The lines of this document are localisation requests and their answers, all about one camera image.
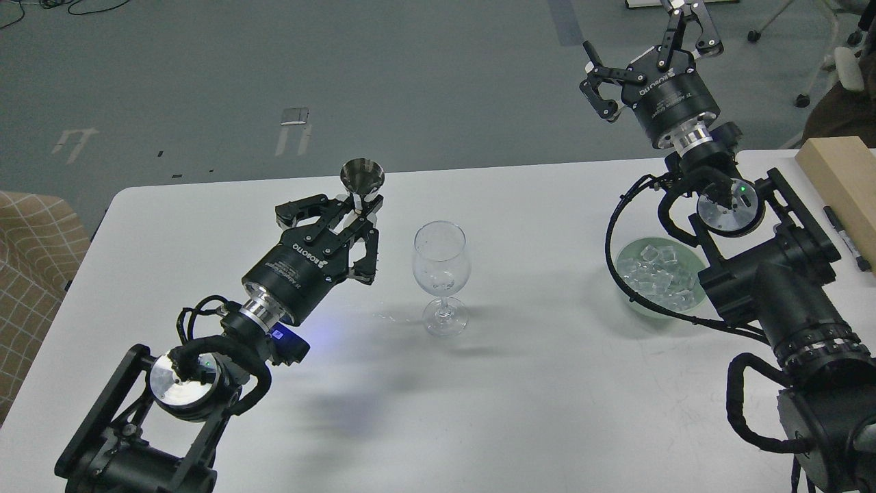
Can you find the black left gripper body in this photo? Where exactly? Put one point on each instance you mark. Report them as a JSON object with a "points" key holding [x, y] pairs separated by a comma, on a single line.
{"points": [[300, 270]]}

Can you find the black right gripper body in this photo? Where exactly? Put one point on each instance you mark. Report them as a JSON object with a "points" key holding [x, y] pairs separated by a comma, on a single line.
{"points": [[666, 100]]}

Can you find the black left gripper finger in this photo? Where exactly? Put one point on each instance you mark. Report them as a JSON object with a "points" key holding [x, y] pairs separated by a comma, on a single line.
{"points": [[289, 214], [352, 253]]}

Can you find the steel double jigger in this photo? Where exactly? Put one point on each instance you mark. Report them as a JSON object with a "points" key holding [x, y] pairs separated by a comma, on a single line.
{"points": [[362, 179]]}

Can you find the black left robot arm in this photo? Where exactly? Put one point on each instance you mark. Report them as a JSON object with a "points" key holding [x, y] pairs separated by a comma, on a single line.
{"points": [[222, 367]]}

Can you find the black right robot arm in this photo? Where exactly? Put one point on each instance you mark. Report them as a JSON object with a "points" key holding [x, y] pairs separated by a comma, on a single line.
{"points": [[769, 260]]}

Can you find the clear wine glass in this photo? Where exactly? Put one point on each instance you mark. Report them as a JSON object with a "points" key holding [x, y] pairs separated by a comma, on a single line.
{"points": [[441, 266]]}

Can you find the pile of clear ice cubes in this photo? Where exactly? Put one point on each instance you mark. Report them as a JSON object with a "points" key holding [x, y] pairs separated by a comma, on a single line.
{"points": [[661, 271]]}

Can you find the white office chair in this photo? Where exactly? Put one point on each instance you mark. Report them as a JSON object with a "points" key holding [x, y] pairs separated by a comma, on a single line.
{"points": [[837, 58]]}

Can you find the light wooden block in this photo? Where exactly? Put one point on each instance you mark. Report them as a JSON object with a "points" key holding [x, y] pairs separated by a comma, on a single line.
{"points": [[842, 171]]}

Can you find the tan checkered cushion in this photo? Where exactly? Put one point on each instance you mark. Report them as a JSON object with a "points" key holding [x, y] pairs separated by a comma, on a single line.
{"points": [[43, 243]]}

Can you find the black marker pen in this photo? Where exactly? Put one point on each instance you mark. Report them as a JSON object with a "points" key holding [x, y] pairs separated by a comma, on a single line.
{"points": [[841, 230]]}

